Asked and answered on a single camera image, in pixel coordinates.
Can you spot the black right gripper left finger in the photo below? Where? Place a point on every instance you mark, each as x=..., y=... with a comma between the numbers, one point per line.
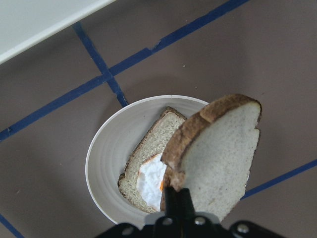
x=170, y=225

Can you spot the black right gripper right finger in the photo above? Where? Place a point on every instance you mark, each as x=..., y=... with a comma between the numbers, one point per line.
x=187, y=213

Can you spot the bread slice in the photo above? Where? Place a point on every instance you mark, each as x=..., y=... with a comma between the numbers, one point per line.
x=211, y=153
x=154, y=142

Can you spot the white round plate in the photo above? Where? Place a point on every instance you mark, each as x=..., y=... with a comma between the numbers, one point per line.
x=112, y=145

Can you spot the bread slice on plate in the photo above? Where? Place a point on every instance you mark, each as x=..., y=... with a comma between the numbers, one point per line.
x=154, y=142

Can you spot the fake fried egg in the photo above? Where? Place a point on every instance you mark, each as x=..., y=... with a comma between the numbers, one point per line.
x=150, y=181

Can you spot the brown paper table cover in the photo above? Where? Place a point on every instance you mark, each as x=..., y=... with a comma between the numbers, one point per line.
x=266, y=49

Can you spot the cream bear tray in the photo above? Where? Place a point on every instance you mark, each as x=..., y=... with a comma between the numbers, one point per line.
x=25, y=23

